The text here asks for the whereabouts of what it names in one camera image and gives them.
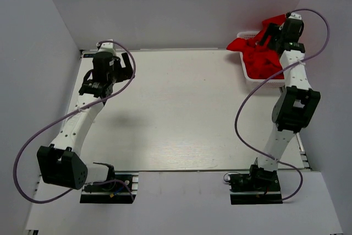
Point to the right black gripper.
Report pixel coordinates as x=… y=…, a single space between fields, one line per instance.
x=273 y=31

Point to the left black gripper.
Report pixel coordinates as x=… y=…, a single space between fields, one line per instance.
x=125 y=72

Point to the red t shirt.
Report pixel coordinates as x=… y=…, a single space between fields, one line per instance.
x=280 y=19

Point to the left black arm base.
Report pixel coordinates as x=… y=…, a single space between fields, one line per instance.
x=122 y=192

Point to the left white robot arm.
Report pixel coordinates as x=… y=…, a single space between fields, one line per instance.
x=60 y=162

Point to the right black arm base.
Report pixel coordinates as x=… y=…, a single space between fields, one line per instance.
x=247 y=191

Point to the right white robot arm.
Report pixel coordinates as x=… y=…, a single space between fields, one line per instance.
x=297 y=103

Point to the red t shirts pile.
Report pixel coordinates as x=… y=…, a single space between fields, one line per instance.
x=260 y=62

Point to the black table label sticker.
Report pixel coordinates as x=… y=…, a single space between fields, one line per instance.
x=88 y=55

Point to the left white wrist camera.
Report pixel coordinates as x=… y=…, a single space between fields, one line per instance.
x=106 y=46

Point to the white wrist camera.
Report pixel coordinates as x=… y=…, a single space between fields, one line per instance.
x=106 y=46
x=293 y=15

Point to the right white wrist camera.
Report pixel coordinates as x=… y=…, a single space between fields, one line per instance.
x=293 y=15

